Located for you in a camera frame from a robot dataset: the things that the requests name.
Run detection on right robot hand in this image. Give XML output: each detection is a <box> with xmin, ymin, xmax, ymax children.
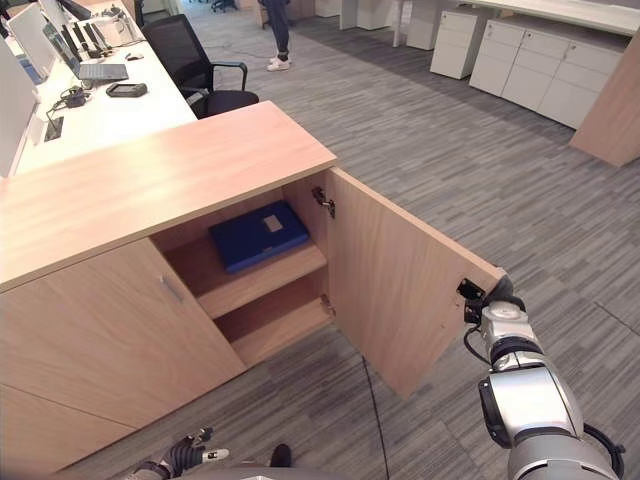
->
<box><xmin>488</xmin><ymin>276</ymin><xmax>525</xmax><ymax>305</ymax></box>

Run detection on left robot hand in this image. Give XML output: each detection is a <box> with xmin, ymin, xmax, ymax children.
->
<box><xmin>166</xmin><ymin>425</ymin><xmax>231</xmax><ymax>475</ymax></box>

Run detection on wooden cabinet door with hinges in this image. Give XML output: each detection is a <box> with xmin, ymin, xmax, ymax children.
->
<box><xmin>325</xmin><ymin>167</ymin><xmax>506</xmax><ymax>401</ymax></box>

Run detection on wooden cabinet shelf board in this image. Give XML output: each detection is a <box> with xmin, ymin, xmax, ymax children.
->
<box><xmin>163</xmin><ymin>233</ymin><xmax>329</xmax><ymax>321</ymax></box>

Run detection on blue file folder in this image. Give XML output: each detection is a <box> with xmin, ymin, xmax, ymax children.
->
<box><xmin>207</xmin><ymin>199</ymin><xmax>311</xmax><ymax>275</ymax></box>

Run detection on light wooden office cabinet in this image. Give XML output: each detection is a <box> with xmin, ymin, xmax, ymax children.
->
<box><xmin>0</xmin><ymin>99</ymin><xmax>506</xmax><ymax>475</ymax></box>

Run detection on long white office desk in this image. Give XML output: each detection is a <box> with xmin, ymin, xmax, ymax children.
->
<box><xmin>8</xmin><ymin>0</ymin><xmax>200</xmax><ymax>177</ymax></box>

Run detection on black mesh office chair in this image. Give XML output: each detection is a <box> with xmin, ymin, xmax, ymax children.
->
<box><xmin>141</xmin><ymin>12</ymin><xmax>262</xmax><ymax>120</ymax></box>

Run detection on dark robot foot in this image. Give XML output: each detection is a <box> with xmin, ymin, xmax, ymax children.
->
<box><xmin>269</xmin><ymin>443</ymin><xmax>293</xmax><ymax>471</ymax></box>

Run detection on grey robot torso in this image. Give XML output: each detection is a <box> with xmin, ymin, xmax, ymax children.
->
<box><xmin>172</xmin><ymin>463</ymin><xmax>512</xmax><ymax>480</ymax></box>

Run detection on light wooden side panel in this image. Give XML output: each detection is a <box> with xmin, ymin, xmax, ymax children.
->
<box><xmin>568</xmin><ymin>45</ymin><xmax>640</xmax><ymax>169</ymax></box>

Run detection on white desk with grey edge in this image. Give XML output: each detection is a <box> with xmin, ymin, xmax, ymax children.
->
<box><xmin>455</xmin><ymin>0</ymin><xmax>640</xmax><ymax>37</ymax></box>

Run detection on person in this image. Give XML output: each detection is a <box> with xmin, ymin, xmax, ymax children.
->
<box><xmin>256</xmin><ymin>0</ymin><xmax>293</xmax><ymax>73</ymax></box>

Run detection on black flat desk device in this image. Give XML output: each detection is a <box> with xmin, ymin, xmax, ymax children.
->
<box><xmin>105</xmin><ymin>82</ymin><xmax>150</xmax><ymax>99</ymax></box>

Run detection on white desk divider panel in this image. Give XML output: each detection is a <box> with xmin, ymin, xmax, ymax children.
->
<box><xmin>0</xmin><ymin>33</ymin><xmax>42</xmax><ymax>180</ymax></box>

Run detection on dark open laptop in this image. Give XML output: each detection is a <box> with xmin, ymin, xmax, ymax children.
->
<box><xmin>58</xmin><ymin>21</ymin><xmax>131</xmax><ymax>84</ymax></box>

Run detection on white monitor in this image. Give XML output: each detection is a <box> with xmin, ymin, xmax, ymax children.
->
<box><xmin>6</xmin><ymin>4</ymin><xmax>57</xmax><ymax>82</ymax></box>

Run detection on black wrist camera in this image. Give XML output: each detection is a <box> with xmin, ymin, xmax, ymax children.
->
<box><xmin>455</xmin><ymin>276</ymin><xmax>488</xmax><ymax>324</ymax></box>

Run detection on wooden cabinet door with handle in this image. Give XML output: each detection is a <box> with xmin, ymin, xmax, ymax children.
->
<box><xmin>0</xmin><ymin>234</ymin><xmax>247</xmax><ymax>432</ymax></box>

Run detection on silver bar door handle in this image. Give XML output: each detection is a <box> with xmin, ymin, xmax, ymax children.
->
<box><xmin>158</xmin><ymin>273</ymin><xmax>185</xmax><ymax>304</ymax></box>

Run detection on black floor cable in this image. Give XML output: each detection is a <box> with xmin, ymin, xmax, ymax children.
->
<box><xmin>358</xmin><ymin>349</ymin><xmax>393</xmax><ymax>480</ymax></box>

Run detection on white drawer pedestal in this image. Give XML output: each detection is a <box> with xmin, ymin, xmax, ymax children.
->
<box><xmin>468</xmin><ymin>19</ymin><xmax>527</xmax><ymax>99</ymax></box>
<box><xmin>405</xmin><ymin>0</ymin><xmax>443</xmax><ymax>52</ymax></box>
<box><xmin>501</xmin><ymin>27</ymin><xmax>575</xmax><ymax>115</ymax></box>
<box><xmin>429</xmin><ymin>9</ymin><xmax>490</xmax><ymax>80</ymax></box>
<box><xmin>537</xmin><ymin>39</ymin><xmax>625</xmax><ymax>132</ymax></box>

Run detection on desk cable socket flap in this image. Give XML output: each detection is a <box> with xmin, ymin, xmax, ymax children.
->
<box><xmin>43</xmin><ymin>115</ymin><xmax>66</xmax><ymax>143</ymax></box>

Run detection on black tangled desk cables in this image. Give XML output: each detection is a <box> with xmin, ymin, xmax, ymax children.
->
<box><xmin>49</xmin><ymin>84</ymin><xmax>95</xmax><ymax>110</ymax></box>

